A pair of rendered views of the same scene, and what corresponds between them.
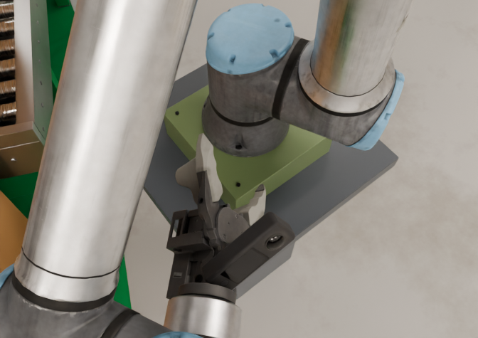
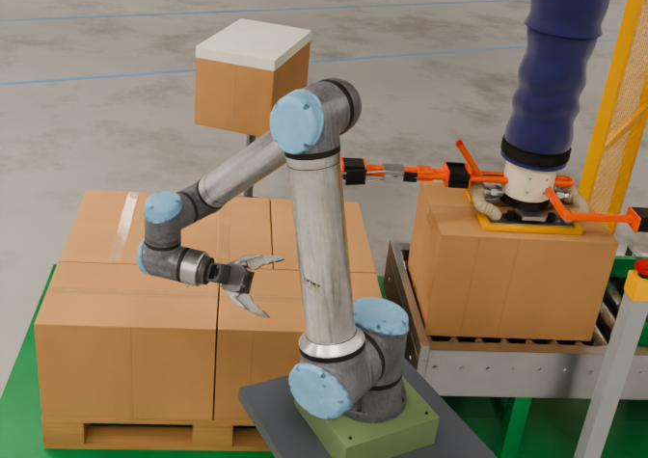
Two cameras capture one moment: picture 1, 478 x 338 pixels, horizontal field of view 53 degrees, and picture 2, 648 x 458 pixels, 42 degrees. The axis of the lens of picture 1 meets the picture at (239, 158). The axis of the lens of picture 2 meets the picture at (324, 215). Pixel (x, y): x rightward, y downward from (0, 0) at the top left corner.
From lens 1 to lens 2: 1.90 m
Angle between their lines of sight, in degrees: 70
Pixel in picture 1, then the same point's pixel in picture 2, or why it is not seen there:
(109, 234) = (213, 179)
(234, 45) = (365, 303)
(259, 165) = not seen: hidden behind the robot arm
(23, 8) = (567, 349)
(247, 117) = not seen: hidden behind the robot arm
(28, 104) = (449, 347)
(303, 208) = (289, 443)
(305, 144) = (337, 426)
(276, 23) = (381, 320)
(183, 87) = (428, 396)
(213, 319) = (191, 255)
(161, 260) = not seen: outside the picture
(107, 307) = (198, 199)
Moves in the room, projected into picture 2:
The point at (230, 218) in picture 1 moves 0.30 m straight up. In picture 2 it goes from (239, 273) to (245, 162)
